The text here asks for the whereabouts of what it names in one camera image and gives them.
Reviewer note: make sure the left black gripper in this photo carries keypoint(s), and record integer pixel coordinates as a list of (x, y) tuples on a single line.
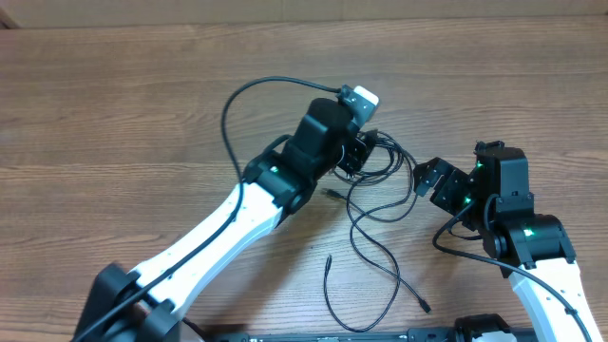
[(357, 150)]

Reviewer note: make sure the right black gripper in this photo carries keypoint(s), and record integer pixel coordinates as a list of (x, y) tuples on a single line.
[(451, 180)]

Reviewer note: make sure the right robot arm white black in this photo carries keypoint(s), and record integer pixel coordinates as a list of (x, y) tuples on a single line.
[(493, 220)]

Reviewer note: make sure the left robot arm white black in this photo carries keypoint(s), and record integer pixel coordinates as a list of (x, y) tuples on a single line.
[(149, 302)]

